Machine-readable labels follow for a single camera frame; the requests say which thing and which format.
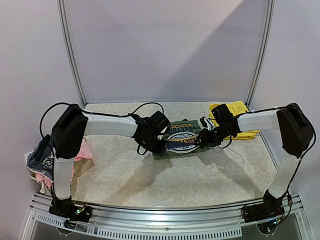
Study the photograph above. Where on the olive green garment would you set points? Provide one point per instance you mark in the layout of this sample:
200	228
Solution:
180	139

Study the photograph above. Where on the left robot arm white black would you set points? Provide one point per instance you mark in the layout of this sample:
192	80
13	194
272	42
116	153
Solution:
76	123

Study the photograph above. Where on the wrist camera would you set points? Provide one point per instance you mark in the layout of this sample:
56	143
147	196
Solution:
164	132
207	123

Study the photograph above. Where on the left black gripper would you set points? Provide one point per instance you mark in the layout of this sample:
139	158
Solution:
158	150

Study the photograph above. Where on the right aluminium frame post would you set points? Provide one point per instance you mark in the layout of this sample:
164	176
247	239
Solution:
262	51

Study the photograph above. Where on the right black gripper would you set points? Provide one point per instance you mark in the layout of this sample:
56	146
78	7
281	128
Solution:
204	137

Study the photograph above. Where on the beige plastic laundry basket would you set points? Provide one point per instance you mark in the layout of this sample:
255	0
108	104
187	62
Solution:
79	167

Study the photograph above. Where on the dark blue garment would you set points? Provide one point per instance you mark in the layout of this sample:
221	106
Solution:
40	160

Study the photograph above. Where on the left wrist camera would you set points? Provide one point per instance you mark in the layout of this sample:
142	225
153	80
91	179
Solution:
164	132

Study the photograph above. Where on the pink garment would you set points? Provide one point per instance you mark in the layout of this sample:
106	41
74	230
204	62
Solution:
83	154

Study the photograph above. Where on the yellow shorts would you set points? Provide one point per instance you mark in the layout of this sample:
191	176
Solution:
236	108

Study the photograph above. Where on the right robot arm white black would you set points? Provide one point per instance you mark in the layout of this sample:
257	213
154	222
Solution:
298	136

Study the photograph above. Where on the aluminium front rail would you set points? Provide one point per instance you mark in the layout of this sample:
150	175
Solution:
220	222

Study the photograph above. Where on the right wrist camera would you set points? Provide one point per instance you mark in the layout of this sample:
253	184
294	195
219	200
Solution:
207	123

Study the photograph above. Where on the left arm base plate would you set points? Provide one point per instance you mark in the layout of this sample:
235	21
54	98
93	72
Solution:
70	210

